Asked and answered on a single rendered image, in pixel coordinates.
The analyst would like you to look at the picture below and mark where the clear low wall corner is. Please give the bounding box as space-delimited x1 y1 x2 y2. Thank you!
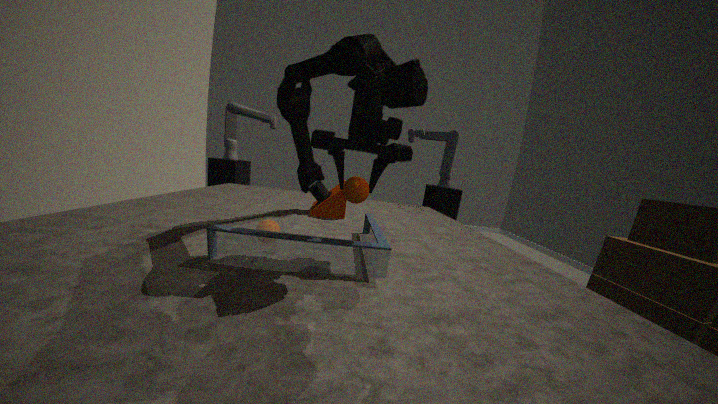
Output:
208 230 391 278

